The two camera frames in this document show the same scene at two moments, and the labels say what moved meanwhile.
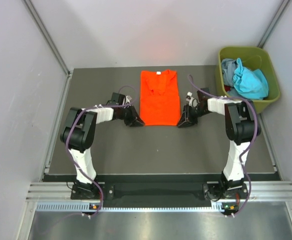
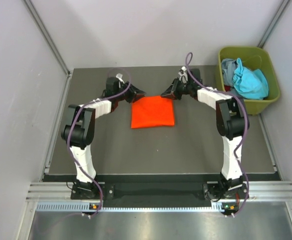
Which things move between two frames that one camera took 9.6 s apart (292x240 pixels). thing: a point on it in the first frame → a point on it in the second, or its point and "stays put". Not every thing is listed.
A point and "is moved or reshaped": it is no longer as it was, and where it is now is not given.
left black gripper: x=137 y=122 → x=134 y=93
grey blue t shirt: x=228 y=67 stays put
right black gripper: x=187 y=119 → x=172 y=91
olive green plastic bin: x=254 y=58 stays put
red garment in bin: x=227 y=88 stays put
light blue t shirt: x=250 y=83 stays put
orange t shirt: x=159 y=99 is moved or reshaped
